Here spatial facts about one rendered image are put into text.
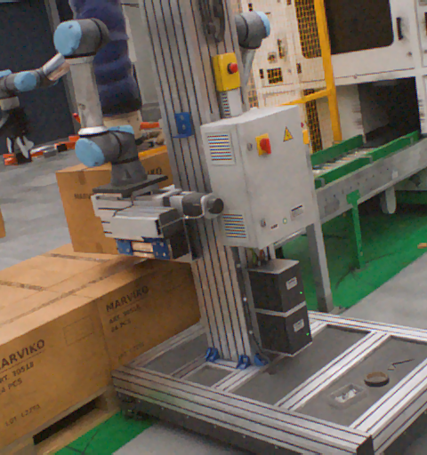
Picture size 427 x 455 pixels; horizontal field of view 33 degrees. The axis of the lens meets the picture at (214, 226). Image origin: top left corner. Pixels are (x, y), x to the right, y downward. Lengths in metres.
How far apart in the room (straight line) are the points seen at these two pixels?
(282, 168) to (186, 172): 0.40
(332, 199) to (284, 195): 1.55
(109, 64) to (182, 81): 0.71
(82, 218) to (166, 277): 0.49
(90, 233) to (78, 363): 0.62
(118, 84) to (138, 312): 1.05
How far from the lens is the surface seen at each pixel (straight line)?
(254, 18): 3.05
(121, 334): 3.31
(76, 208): 3.42
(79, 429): 3.28
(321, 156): 5.14
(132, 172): 2.86
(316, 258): 3.84
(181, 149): 2.83
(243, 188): 2.59
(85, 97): 2.74
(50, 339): 3.08
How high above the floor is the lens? 1.52
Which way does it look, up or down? 14 degrees down
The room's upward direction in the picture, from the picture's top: 11 degrees counter-clockwise
